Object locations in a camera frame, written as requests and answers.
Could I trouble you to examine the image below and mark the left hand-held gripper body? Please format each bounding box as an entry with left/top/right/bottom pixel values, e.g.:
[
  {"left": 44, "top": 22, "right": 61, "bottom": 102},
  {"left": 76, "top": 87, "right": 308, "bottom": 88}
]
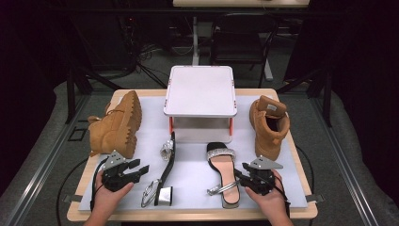
[{"left": 101, "top": 150, "right": 142, "bottom": 193}]

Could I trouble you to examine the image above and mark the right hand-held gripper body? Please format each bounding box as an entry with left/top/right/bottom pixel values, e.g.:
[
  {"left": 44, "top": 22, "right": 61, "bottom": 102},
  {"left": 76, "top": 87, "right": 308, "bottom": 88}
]
[{"left": 242, "top": 155, "right": 284, "bottom": 196}]

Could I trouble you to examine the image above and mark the black heeled sandal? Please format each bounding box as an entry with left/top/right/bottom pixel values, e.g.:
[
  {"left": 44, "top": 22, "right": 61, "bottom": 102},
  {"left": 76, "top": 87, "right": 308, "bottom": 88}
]
[
  {"left": 140, "top": 131, "right": 177, "bottom": 209},
  {"left": 206, "top": 141, "right": 242, "bottom": 210}
]

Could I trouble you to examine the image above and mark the tan suede boot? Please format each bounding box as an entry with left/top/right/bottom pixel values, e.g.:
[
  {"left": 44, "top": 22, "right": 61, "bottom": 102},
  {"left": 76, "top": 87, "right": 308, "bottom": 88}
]
[
  {"left": 87, "top": 89, "right": 143, "bottom": 159},
  {"left": 248, "top": 94, "right": 291, "bottom": 162}
]

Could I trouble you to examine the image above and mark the white shoe rack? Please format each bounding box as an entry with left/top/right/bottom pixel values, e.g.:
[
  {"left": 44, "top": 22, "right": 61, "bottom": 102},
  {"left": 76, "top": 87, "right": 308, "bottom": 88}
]
[{"left": 163, "top": 65, "right": 238, "bottom": 145}]

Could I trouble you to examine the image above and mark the person's left hand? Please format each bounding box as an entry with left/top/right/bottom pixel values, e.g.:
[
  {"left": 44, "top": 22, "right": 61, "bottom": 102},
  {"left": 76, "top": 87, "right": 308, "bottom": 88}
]
[{"left": 92, "top": 170, "right": 135, "bottom": 219}]

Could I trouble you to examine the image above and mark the person's right hand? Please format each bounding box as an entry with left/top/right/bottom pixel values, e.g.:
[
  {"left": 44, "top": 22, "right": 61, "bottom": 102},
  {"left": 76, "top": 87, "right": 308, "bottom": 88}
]
[{"left": 245, "top": 169, "right": 290, "bottom": 220}]

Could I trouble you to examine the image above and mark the white table mat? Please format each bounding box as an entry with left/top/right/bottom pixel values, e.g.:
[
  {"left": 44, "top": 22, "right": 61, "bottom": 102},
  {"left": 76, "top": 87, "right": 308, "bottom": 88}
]
[{"left": 78, "top": 94, "right": 309, "bottom": 211}]

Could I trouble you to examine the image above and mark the black metal stand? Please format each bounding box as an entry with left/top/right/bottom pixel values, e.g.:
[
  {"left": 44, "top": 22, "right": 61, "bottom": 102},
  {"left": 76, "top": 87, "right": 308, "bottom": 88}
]
[
  {"left": 64, "top": 62, "right": 124, "bottom": 125},
  {"left": 276, "top": 67, "right": 334, "bottom": 128}
]

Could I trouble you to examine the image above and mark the black chair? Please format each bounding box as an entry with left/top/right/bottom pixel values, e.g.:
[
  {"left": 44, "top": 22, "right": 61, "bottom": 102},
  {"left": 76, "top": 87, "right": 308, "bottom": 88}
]
[{"left": 210, "top": 12, "right": 280, "bottom": 89}]

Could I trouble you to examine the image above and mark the white background desk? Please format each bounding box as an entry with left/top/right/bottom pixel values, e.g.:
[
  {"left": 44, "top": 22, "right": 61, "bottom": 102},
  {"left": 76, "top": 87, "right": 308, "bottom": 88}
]
[{"left": 172, "top": 0, "right": 311, "bottom": 82}]

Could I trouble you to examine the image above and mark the bundle of floor cables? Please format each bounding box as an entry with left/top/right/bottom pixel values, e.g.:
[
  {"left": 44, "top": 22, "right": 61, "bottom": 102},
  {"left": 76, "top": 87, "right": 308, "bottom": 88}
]
[{"left": 119, "top": 15, "right": 168, "bottom": 89}]

